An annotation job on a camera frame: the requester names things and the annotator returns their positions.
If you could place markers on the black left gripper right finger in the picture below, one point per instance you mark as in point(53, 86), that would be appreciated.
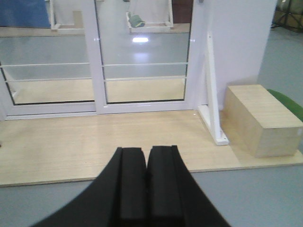
point(174, 197)

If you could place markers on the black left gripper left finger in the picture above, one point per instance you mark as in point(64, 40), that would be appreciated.
point(116, 198)

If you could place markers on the white sliding glass door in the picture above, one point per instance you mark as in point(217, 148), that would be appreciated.
point(137, 72)

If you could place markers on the white fixed glass door panel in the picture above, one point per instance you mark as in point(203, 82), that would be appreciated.
point(45, 71)

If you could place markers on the blue door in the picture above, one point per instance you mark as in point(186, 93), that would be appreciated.
point(24, 13)

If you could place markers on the wooden platform board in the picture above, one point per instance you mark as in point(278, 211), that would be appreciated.
point(76, 148)

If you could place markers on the white triangular support brace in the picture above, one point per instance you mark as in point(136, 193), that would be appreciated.
point(210, 111)

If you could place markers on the light wooden box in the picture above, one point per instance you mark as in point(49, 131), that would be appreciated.
point(265, 125)

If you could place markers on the green cushion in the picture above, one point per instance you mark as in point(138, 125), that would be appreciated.
point(290, 104)

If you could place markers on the white wall panel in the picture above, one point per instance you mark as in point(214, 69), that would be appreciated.
point(239, 29)

